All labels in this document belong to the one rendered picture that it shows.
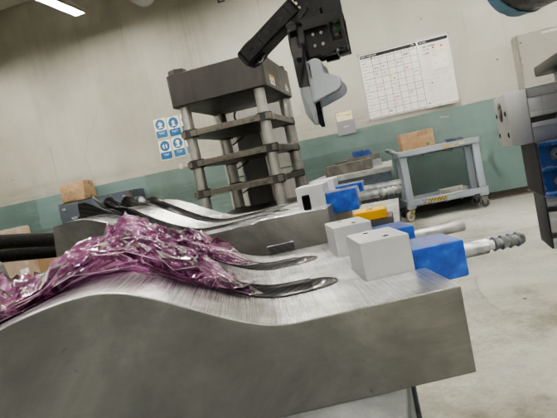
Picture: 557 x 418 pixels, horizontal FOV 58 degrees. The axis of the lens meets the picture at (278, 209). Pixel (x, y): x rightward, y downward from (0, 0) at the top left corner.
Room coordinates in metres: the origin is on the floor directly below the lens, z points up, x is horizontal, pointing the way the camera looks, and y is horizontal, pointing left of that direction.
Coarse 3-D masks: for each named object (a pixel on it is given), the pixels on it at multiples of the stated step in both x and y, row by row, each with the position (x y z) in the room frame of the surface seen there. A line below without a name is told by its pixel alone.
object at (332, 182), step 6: (318, 180) 0.78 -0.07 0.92; (324, 180) 0.75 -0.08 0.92; (330, 180) 0.74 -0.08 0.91; (336, 180) 0.77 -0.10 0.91; (360, 180) 0.78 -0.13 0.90; (396, 180) 0.74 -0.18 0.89; (330, 186) 0.74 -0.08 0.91; (336, 186) 0.75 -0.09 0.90; (342, 186) 0.74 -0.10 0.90; (348, 186) 0.74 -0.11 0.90; (360, 186) 0.74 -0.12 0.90; (366, 186) 0.75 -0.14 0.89; (372, 186) 0.75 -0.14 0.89; (378, 186) 0.75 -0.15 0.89; (384, 186) 0.74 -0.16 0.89; (390, 186) 0.74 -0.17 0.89; (396, 186) 0.74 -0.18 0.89
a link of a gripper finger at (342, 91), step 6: (324, 66) 0.79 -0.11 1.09; (342, 84) 0.79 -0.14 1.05; (342, 90) 0.79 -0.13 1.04; (330, 96) 0.80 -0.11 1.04; (336, 96) 0.80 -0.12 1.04; (342, 96) 0.80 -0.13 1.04; (318, 102) 0.79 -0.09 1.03; (324, 102) 0.80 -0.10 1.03; (330, 102) 0.80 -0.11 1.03; (318, 108) 0.80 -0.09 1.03; (318, 114) 0.80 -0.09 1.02; (318, 120) 0.80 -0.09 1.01; (324, 120) 0.80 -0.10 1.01; (324, 126) 0.80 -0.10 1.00
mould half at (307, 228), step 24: (96, 216) 0.69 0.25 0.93; (168, 216) 0.78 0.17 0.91; (216, 216) 0.85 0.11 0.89; (288, 216) 0.61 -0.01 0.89; (312, 216) 0.60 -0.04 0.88; (336, 216) 0.65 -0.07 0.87; (72, 240) 0.68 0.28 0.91; (240, 240) 0.62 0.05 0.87; (264, 240) 0.61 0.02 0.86; (288, 240) 0.61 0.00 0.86; (312, 240) 0.60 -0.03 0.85
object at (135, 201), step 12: (84, 204) 0.72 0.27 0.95; (108, 204) 0.75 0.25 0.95; (120, 204) 0.82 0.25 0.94; (132, 204) 0.83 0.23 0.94; (144, 204) 0.82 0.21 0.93; (156, 204) 0.86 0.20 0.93; (168, 204) 0.86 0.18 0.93; (288, 204) 0.77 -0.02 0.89; (84, 216) 0.73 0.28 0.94; (144, 216) 0.74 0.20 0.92; (192, 216) 0.83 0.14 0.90; (204, 216) 0.84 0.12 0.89; (240, 216) 0.82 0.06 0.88; (264, 216) 0.67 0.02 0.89; (180, 228) 0.73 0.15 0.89; (192, 228) 0.73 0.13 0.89; (204, 228) 0.73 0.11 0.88; (216, 228) 0.68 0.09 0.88
